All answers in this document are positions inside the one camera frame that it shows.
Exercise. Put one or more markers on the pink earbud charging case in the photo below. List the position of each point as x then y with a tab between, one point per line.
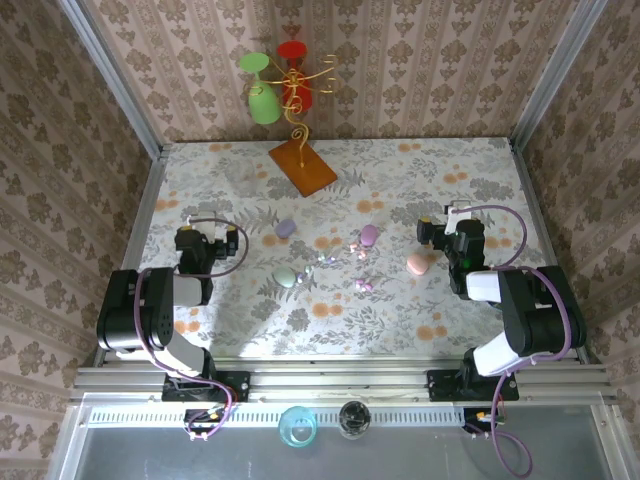
417	265

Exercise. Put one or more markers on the lavender earbud charging case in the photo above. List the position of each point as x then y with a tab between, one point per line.
285	228

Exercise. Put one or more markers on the purple earbud charging case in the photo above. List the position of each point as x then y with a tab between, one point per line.
369	235

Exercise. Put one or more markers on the pale green earbud charging case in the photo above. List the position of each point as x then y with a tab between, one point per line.
285	276

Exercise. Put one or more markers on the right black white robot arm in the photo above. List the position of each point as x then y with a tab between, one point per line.
545	310

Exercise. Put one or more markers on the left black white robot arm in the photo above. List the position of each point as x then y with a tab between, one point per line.
125	315

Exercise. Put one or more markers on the clear glass tumbler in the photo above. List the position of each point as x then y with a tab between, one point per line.
240	175

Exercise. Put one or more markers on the floral patterned tablecloth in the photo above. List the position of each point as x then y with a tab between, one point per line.
400	325

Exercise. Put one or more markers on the green wine glass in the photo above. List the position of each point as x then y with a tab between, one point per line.
264	105

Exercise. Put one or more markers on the black power connector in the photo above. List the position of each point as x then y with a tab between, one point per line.
200	417
472	420

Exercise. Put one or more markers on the blue drinking glass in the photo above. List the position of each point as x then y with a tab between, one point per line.
298	430

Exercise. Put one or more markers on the dark drinking glass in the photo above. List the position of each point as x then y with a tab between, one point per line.
354	420

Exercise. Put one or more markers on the red wine glass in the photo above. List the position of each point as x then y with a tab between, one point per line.
291	50

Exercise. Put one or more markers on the grey metal panel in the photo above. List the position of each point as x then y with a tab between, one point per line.
400	460

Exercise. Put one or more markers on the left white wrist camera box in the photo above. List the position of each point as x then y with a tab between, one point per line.
210	227

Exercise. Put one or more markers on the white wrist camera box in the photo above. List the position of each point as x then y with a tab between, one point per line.
456	212
210	227

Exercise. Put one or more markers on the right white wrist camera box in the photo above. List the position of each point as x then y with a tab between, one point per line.
456	212

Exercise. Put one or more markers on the aluminium side rail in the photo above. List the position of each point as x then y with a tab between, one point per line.
534	200
147	200

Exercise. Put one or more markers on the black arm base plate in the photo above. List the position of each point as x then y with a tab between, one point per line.
440	385
240	385

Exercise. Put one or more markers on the aluminium front rail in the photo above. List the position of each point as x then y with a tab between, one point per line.
340	380

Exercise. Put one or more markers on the aluminium frame post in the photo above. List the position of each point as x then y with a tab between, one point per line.
554	75
116	75

